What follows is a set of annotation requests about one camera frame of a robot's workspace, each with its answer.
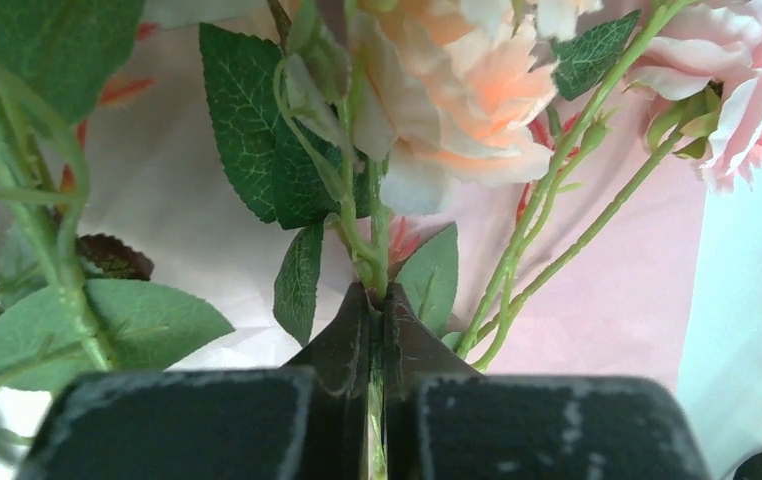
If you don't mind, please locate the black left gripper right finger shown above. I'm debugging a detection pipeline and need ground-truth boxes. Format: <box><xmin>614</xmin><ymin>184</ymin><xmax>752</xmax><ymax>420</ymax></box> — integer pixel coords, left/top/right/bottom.
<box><xmin>382</xmin><ymin>284</ymin><xmax>708</xmax><ymax>479</ymax></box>

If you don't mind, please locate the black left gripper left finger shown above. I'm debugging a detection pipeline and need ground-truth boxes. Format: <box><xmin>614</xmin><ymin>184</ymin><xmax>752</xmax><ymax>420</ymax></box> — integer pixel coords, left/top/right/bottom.
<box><xmin>16</xmin><ymin>283</ymin><xmax>371</xmax><ymax>479</ymax></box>

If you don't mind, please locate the pink wrapping paper sheet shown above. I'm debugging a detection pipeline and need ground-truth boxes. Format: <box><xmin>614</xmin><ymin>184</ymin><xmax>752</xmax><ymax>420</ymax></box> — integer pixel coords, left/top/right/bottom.
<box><xmin>0</xmin><ymin>0</ymin><xmax>710</xmax><ymax>480</ymax></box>

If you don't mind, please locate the peach artificial rose stem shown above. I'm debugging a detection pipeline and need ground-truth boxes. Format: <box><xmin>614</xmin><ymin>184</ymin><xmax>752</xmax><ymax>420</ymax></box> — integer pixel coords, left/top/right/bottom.
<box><xmin>198</xmin><ymin>0</ymin><xmax>641</xmax><ymax>480</ymax></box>

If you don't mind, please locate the pink artificial rose stem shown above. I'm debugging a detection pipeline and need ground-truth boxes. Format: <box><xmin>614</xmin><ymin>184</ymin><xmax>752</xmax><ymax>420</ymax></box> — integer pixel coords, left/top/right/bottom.
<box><xmin>455</xmin><ymin>1</ymin><xmax>762</xmax><ymax>370</ymax></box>

